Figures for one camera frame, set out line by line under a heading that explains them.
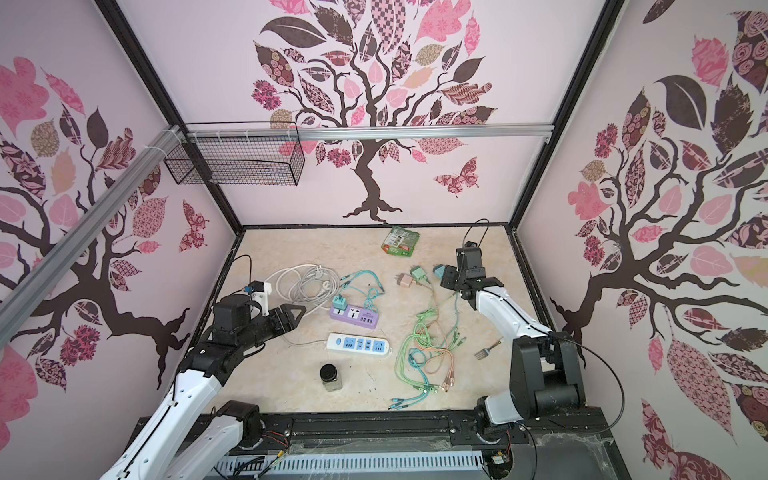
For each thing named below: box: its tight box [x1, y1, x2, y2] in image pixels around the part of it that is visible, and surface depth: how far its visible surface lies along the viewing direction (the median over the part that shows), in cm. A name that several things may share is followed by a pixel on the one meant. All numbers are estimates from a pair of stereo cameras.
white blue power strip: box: [326, 333, 390, 355], surface depth 88 cm
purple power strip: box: [329, 296, 379, 329], surface depth 94 cm
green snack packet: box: [381, 226, 421, 257], surface depth 116 cm
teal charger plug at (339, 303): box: [332, 295, 348, 311], surface depth 92 cm
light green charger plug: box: [411, 266, 429, 282], surface depth 106 cm
